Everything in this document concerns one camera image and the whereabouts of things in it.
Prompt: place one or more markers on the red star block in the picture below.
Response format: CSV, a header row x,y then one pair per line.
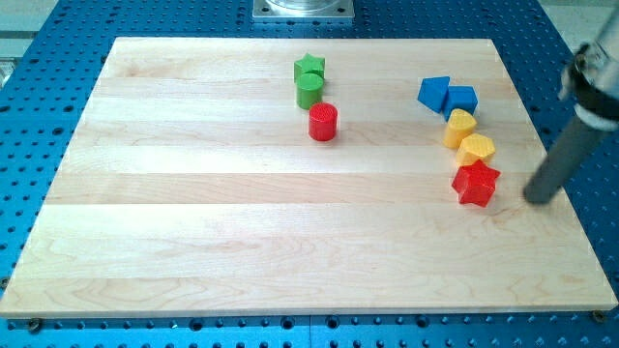
x,y
475,183

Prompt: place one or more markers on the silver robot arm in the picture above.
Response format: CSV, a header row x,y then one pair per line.
x,y
592,78

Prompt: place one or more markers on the blue cube block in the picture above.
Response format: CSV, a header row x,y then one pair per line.
x,y
460,97

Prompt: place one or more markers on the green cylinder block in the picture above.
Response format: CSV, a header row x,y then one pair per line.
x,y
309,90

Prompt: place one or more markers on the green star block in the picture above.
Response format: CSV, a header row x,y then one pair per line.
x,y
309,64

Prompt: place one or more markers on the blue triangle block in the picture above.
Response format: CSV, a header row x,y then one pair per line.
x,y
433,92

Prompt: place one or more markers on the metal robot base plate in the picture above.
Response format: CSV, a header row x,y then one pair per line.
x,y
295,9

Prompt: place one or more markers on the red cylinder block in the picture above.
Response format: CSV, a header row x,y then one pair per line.
x,y
323,121

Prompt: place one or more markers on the yellow heart block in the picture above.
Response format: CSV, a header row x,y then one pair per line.
x,y
461,123

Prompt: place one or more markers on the grey pusher rod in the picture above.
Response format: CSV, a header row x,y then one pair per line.
x,y
576,142

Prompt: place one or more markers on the wooden board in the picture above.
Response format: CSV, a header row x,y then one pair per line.
x,y
191,187

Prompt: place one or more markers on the yellow hexagon block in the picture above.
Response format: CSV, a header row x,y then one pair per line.
x,y
475,147

